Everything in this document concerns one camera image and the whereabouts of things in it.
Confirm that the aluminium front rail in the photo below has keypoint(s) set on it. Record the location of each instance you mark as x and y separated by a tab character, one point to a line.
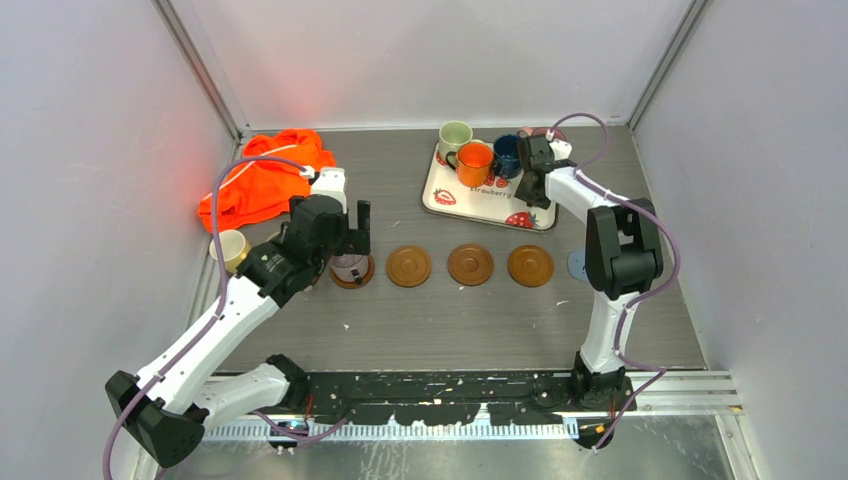
255	429

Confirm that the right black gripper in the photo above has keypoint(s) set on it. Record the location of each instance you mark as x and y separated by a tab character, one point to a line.
531	198

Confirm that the lilac mug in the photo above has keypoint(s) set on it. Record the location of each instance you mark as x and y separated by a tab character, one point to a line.
348	268

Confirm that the blue coaster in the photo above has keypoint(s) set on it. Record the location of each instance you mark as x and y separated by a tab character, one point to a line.
576	265

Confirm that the orange mug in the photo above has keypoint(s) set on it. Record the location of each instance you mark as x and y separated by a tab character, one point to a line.
472	163

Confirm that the orange cloth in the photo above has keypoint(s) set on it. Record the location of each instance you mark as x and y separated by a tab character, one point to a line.
259	191

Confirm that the wooden coaster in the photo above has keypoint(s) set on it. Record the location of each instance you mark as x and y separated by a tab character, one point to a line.
530	266
341	283
470	264
409	266

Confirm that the cream yellow mug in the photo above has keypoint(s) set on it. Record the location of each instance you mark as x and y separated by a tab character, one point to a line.
234	247

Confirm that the light green mug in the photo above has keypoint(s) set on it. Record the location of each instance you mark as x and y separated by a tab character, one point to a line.
451	137

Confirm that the pink speckled mug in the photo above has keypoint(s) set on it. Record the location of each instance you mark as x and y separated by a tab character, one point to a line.
531	131

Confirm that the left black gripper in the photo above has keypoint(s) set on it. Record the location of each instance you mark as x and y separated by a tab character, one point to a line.
355	241

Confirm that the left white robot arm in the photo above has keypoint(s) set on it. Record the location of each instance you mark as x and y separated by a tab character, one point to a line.
166	407

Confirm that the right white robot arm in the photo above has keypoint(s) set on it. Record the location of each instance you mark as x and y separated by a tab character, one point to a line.
622	255

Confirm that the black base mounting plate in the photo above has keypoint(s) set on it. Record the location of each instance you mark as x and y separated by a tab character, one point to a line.
443	398

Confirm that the white strawberry tray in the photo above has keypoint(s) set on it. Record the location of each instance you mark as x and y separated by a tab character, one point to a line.
492	203

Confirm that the dark blue mug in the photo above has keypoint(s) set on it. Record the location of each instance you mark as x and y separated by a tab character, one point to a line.
506	163

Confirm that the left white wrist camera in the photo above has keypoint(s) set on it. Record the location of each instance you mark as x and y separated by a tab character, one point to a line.
327	191

